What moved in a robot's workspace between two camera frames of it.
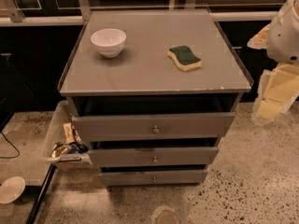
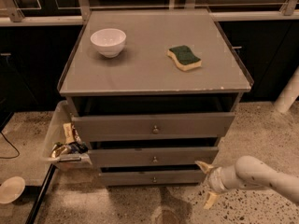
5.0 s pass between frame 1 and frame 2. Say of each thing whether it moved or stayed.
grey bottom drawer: stayed
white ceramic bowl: stayed
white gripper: moved
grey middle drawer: stayed
